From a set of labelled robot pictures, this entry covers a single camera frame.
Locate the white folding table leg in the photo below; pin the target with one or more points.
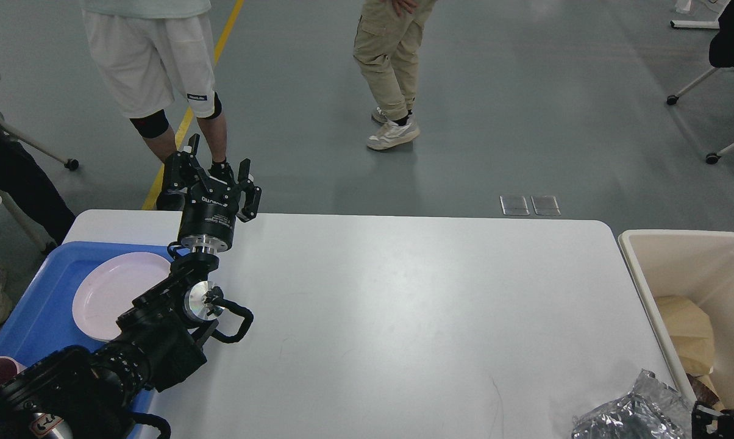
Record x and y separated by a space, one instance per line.
13 219

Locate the person in white shorts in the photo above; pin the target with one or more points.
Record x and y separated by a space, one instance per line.
145 51

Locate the beige plastic bin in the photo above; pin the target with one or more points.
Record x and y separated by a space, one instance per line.
698 265

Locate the brown paper bag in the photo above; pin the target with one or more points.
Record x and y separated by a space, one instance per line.
691 333

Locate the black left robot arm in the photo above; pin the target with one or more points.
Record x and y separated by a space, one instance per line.
76 393

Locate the crushed red soda can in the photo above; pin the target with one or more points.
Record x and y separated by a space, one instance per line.
703 393

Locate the pink plastic plate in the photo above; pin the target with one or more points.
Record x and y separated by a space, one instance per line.
108 291

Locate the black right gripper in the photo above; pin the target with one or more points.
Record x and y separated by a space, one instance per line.
707 422

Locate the silver foil bag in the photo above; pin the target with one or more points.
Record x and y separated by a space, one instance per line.
650 409

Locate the grey office chair frame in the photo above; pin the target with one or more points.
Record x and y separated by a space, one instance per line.
13 132

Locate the blue plastic tray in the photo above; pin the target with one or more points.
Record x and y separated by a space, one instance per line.
43 322

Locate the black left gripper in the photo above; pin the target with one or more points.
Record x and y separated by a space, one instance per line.
211 206

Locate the metal floor plate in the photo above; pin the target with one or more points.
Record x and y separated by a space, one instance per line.
545 205
513 205

